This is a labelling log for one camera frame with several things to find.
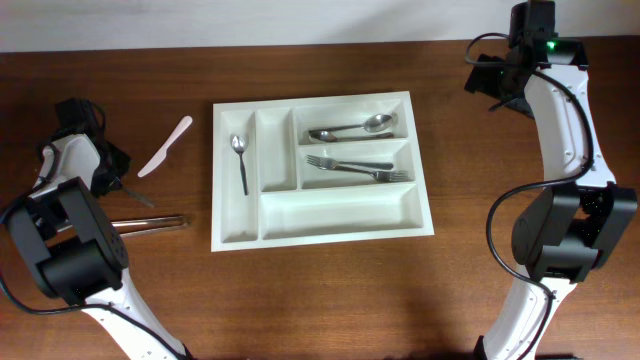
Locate small teaspoon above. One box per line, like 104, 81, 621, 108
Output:
231, 134, 249, 196
121, 187, 155, 208

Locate pink plastic knife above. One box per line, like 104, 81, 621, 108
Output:
137, 116, 193, 178

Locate metal tongs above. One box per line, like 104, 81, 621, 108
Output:
112, 215, 190, 238

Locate large spoon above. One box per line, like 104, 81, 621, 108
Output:
308, 113, 397, 133
308, 131, 394, 143

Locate fork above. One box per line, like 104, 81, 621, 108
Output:
332, 166, 410, 183
306, 155, 394, 170

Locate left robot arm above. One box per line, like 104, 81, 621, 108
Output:
1, 98, 192, 359

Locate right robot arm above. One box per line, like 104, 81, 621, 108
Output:
464, 1, 638, 360

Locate white plastic cutlery tray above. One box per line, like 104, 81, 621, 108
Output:
211, 91, 435, 251

